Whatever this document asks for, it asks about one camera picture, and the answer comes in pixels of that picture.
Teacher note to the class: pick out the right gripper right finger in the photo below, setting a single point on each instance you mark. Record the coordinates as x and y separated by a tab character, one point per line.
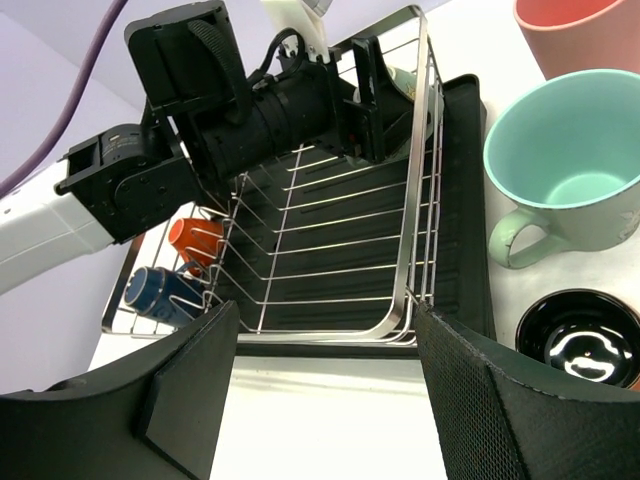
502	415

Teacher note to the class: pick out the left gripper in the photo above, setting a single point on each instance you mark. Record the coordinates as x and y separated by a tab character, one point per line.
372	119

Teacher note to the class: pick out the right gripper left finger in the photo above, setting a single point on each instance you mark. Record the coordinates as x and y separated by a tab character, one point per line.
153	414

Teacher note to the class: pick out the small green mug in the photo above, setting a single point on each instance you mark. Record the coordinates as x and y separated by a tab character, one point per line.
404	87

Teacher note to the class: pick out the orange floral bowl cup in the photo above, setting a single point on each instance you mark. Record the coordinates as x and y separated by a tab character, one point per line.
585	333

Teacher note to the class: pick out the tall green mug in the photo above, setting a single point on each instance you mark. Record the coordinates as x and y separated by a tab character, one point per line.
567	155

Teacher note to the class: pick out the pink plastic cup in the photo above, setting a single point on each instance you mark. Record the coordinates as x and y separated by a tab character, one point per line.
574	35

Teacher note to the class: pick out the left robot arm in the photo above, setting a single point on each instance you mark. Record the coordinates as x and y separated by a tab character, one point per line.
206	120

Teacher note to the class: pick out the blue cup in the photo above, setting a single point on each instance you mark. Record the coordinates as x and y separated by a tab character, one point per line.
170	297

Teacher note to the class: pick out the black drip tray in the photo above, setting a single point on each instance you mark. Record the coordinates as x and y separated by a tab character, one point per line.
327	260

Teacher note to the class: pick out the small orange cup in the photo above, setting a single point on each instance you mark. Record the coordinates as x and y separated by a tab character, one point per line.
198	242

